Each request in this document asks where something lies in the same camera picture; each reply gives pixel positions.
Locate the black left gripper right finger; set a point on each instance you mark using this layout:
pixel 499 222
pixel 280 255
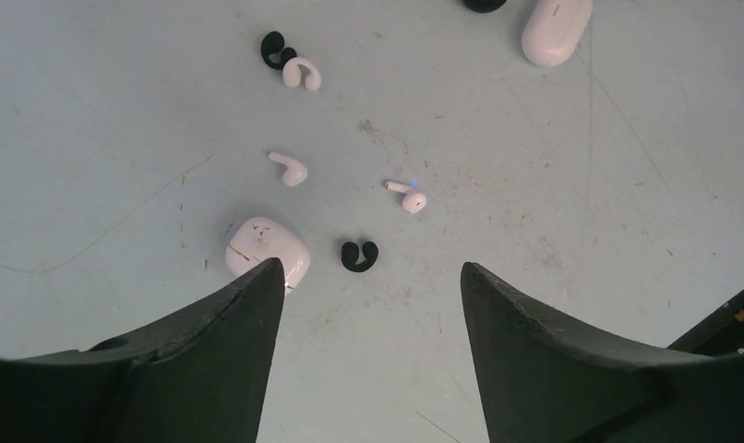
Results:
pixel 545 376

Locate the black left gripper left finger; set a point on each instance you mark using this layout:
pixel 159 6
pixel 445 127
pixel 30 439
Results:
pixel 199 374

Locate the white clip earbud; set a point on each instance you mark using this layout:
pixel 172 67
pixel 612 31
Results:
pixel 300 71

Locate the white oval charging case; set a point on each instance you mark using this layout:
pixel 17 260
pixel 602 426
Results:
pixel 554 29

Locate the white square charging case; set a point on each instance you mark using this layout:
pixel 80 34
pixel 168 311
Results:
pixel 261 238

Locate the black oval charging case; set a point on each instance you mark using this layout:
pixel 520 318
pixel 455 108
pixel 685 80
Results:
pixel 484 6

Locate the black clip earbud near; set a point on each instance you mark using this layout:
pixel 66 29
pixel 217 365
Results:
pixel 357 258

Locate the black clip earbud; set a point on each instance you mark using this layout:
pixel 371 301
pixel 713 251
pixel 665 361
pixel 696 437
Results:
pixel 357 258
pixel 274 51

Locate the white stem earbud right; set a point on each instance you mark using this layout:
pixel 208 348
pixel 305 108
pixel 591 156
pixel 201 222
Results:
pixel 413 200

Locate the white stem earbud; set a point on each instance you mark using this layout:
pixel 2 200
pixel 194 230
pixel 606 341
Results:
pixel 413 200
pixel 295 172

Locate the white stem earbud left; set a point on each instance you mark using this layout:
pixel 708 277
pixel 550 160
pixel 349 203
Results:
pixel 295 172

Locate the black clip earbud far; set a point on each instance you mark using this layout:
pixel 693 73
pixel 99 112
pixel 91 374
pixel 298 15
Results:
pixel 274 51

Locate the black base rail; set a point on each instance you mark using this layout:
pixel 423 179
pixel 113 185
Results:
pixel 720 333

